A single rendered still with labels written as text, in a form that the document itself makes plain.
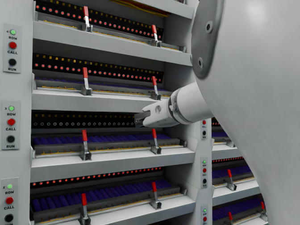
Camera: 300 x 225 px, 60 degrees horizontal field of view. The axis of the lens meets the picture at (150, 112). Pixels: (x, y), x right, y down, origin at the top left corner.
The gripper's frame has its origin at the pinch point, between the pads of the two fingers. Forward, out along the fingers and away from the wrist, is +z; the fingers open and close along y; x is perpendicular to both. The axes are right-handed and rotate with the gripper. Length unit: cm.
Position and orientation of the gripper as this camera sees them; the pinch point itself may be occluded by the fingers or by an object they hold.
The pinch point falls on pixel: (145, 121)
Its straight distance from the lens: 73.0
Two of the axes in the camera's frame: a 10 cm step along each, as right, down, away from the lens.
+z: -5.7, 2.3, 7.9
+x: -1.1, -9.7, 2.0
